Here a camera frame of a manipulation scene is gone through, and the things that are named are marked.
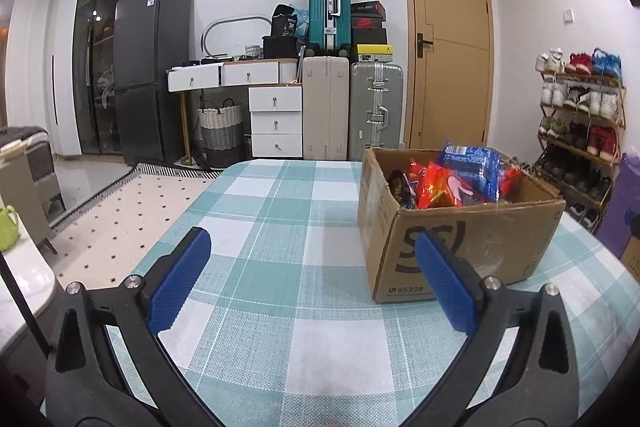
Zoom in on blue snack packet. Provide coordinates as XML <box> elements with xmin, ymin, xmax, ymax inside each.
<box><xmin>434</xmin><ymin>141</ymin><xmax>508</xmax><ymax>204</ymax></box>

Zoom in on plain black shoebox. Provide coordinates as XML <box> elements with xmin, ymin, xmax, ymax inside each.
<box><xmin>351</xmin><ymin>29</ymin><xmax>389</xmax><ymax>46</ymax></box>

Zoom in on beige suitcase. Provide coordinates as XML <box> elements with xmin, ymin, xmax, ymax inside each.
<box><xmin>302</xmin><ymin>56</ymin><xmax>350</xmax><ymax>161</ymax></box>

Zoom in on brown cardboard box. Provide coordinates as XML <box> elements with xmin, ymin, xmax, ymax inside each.
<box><xmin>357</xmin><ymin>147</ymin><xmax>567</xmax><ymax>304</ymax></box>

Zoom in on printed cardboard box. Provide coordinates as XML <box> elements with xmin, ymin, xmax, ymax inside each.
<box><xmin>620</xmin><ymin>227</ymin><xmax>640</xmax><ymax>283</ymax></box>

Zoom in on grey armchair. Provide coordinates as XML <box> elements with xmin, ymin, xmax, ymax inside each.
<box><xmin>0</xmin><ymin>125</ymin><xmax>66</xmax><ymax>228</ymax></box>

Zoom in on black storage box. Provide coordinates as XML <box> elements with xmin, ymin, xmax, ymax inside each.
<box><xmin>262</xmin><ymin>35</ymin><xmax>301</xmax><ymax>60</ymax></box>

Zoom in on purple bag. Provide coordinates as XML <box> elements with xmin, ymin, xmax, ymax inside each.
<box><xmin>597</xmin><ymin>152</ymin><xmax>640</xmax><ymax>253</ymax></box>

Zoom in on purple grape candy packet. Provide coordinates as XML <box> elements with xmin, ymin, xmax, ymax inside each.
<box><xmin>387</xmin><ymin>169</ymin><xmax>418</xmax><ymax>210</ymax></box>

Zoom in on checked tablecloth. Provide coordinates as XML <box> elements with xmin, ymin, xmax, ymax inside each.
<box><xmin>107</xmin><ymin>159</ymin><xmax>640</xmax><ymax>427</ymax></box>

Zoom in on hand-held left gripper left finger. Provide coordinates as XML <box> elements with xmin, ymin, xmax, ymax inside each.
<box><xmin>42</xmin><ymin>227</ymin><xmax>221</xmax><ymax>427</ymax></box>

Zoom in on white wardrobe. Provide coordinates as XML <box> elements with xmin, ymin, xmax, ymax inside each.
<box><xmin>47</xmin><ymin>0</ymin><xmax>86</xmax><ymax>158</ymax></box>

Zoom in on small red snack packet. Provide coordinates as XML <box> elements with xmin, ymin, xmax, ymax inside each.
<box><xmin>500</xmin><ymin>162</ymin><xmax>523</xmax><ymax>196</ymax></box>

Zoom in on red-orange snack packet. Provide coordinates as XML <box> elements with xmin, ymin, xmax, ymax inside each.
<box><xmin>416</xmin><ymin>161</ymin><xmax>473</xmax><ymax>210</ymax></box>

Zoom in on silver suitcase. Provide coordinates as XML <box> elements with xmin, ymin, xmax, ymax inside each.
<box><xmin>348</xmin><ymin>62</ymin><xmax>405</xmax><ymax>161</ymax></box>

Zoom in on green mug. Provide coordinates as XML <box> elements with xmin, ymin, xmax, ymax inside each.
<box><xmin>0</xmin><ymin>205</ymin><xmax>21</xmax><ymax>252</ymax></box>

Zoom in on white sheer curtain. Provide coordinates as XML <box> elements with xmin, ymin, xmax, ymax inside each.
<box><xmin>0</xmin><ymin>0</ymin><xmax>61</xmax><ymax>130</ymax></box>

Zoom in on dark grey fridge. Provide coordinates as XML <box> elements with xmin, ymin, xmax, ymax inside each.
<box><xmin>114</xmin><ymin>0</ymin><xmax>192</xmax><ymax>166</ymax></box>

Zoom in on teal suitcase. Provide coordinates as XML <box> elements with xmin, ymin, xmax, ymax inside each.
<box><xmin>307</xmin><ymin>0</ymin><xmax>352</xmax><ymax>58</ymax></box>

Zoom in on oval metal-framed mirror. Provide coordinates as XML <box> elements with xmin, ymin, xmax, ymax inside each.
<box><xmin>200</xmin><ymin>14</ymin><xmax>273</xmax><ymax>58</ymax></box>

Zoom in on white drawer desk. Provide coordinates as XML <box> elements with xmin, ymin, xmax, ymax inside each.
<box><xmin>167</xmin><ymin>58</ymin><xmax>304</xmax><ymax>159</ymax></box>

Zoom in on white marble side table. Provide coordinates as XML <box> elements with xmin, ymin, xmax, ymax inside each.
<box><xmin>0</xmin><ymin>237</ymin><xmax>56</xmax><ymax>358</ymax></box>

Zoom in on wooden door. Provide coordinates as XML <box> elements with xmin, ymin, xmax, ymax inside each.
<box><xmin>400</xmin><ymin>0</ymin><xmax>496</xmax><ymax>151</ymax></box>

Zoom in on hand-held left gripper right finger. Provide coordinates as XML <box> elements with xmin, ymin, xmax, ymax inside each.
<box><xmin>400</xmin><ymin>229</ymin><xmax>598</xmax><ymax>427</ymax></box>

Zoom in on blue plastic bag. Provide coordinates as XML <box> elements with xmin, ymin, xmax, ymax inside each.
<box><xmin>290</xmin><ymin>7</ymin><xmax>311</xmax><ymax>38</ymax></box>

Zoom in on black bag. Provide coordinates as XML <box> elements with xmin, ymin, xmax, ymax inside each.
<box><xmin>271</xmin><ymin>4</ymin><xmax>299</xmax><ymax>38</ymax></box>

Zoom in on tall glass-door cabinet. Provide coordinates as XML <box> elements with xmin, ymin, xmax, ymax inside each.
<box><xmin>74</xmin><ymin>0</ymin><xmax>163</xmax><ymax>156</ymax></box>

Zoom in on black cable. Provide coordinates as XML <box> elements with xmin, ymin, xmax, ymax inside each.
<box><xmin>0</xmin><ymin>252</ymin><xmax>51</xmax><ymax>356</ymax></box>

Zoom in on woven laundry basket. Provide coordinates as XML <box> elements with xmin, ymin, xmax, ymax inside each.
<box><xmin>197</xmin><ymin>98</ymin><xmax>244</xmax><ymax>168</ymax></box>

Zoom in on cream dotted rug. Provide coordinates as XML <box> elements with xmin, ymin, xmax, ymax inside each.
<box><xmin>50</xmin><ymin>162</ymin><xmax>221</xmax><ymax>288</ymax></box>

